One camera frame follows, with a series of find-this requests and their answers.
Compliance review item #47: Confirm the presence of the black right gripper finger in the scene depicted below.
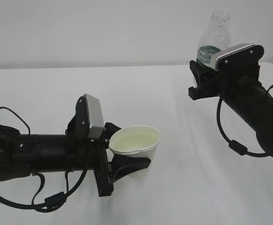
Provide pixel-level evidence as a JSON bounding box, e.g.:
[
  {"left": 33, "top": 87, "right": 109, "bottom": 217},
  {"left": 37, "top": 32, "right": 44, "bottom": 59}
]
[{"left": 190, "top": 60, "right": 217, "bottom": 86}]

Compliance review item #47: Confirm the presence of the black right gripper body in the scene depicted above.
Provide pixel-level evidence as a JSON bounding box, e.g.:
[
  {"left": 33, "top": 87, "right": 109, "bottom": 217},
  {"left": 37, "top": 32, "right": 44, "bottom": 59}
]
[{"left": 188, "top": 58, "right": 261, "bottom": 104}]

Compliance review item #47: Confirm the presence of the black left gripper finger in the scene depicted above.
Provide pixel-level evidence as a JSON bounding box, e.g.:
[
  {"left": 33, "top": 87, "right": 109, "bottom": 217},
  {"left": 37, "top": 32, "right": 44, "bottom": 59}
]
[
  {"left": 108, "top": 154, "right": 151, "bottom": 183},
  {"left": 103, "top": 122, "right": 121, "bottom": 140}
]

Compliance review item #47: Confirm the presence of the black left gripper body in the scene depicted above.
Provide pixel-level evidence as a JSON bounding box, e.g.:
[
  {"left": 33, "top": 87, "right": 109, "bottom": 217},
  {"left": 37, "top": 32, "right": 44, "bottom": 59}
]
[{"left": 65, "top": 114, "right": 115, "bottom": 197}]

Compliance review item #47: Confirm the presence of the white paper cup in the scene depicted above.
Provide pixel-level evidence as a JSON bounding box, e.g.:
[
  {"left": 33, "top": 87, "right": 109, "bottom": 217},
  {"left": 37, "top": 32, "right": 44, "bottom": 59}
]
[{"left": 108, "top": 125, "right": 162, "bottom": 180}]

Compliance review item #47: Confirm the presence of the clear green-label water bottle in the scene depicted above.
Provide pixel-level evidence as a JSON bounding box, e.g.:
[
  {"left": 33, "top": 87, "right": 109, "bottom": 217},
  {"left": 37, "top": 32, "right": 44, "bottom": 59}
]
[{"left": 196, "top": 10, "right": 231, "bottom": 73}]

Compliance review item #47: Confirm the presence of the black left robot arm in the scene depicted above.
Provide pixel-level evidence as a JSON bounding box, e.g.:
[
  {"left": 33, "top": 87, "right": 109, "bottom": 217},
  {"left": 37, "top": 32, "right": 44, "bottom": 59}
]
[{"left": 0, "top": 120, "right": 151, "bottom": 197}]

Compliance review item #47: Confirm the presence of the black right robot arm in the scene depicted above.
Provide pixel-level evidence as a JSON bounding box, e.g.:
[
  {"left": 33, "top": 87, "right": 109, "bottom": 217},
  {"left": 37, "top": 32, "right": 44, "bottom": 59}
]
[{"left": 189, "top": 60, "right": 273, "bottom": 158}]

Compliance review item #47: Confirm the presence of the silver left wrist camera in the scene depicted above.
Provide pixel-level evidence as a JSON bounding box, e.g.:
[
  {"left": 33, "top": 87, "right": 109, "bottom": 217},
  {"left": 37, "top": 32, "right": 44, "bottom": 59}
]
[{"left": 75, "top": 94, "right": 104, "bottom": 140}]

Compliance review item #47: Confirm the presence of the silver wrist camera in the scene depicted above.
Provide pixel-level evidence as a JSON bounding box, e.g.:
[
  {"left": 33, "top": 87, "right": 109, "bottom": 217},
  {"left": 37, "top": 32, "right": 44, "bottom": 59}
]
[
  {"left": 75, "top": 94, "right": 104, "bottom": 140},
  {"left": 209, "top": 43, "right": 265, "bottom": 72}
]

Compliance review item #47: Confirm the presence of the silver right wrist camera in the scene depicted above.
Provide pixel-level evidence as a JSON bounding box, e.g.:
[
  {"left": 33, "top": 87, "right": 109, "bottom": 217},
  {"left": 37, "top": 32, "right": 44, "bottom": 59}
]
[{"left": 209, "top": 43, "right": 265, "bottom": 72}]

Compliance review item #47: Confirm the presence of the black left camera cable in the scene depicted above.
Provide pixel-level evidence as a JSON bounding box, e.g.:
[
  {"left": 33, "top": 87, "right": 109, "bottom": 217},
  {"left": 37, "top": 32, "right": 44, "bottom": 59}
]
[{"left": 0, "top": 106, "right": 90, "bottom": 207}]

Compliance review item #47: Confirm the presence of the black camera cable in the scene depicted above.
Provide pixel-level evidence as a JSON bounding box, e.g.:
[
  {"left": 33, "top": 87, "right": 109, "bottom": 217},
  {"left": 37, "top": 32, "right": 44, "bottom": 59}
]
[
  {"left": 216, "top": 83, "right": 273, "bottom": 157},
  {"left": 0, "top": 106, "right": 90, "bottom": 207}
]

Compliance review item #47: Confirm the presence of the black right camera cable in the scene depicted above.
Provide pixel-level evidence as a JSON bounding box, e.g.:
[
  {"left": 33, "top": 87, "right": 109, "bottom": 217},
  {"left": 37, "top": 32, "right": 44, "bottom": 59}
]
[{"left": 216, "top": 83, "right": 273, "bottom": 157}]

